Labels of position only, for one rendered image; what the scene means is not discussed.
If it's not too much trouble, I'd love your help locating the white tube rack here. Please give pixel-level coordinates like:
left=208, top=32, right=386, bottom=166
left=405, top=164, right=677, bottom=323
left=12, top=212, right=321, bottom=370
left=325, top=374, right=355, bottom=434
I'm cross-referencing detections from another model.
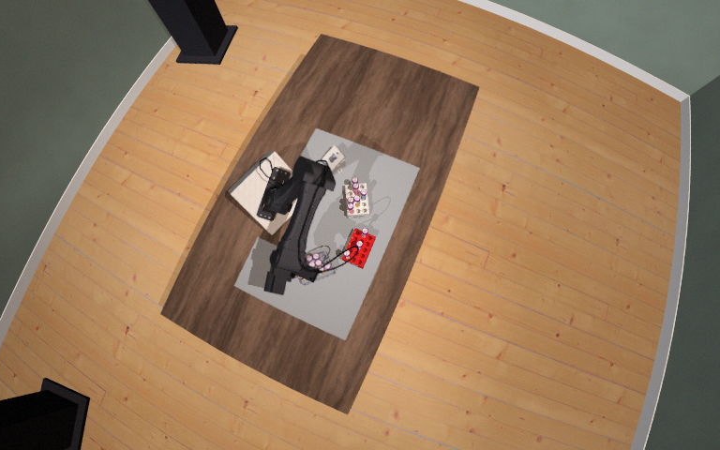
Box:
left=345, top=183, right=369, bottom=218

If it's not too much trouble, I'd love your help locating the cream square panel with done button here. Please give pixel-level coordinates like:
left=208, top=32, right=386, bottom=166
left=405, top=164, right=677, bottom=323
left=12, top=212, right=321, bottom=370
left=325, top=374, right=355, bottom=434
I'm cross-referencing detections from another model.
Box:
left=322, top=145, right=346, bottom=174

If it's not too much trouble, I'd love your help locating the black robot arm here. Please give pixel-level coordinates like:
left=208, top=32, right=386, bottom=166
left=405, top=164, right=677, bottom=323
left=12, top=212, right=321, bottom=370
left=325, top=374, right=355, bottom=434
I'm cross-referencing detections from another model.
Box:
left=257, top=156, right=336, bottom=295

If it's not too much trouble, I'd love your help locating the red tube rack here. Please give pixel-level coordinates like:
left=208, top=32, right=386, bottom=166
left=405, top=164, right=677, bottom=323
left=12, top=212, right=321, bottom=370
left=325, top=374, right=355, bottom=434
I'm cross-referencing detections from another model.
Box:
left=346, top=229, right=376, bottom=269

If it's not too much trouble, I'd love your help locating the grey bench mat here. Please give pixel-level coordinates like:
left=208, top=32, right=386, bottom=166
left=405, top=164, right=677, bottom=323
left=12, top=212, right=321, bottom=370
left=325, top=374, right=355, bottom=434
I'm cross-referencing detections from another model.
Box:
left=234, top=128, right=420, bottom=340

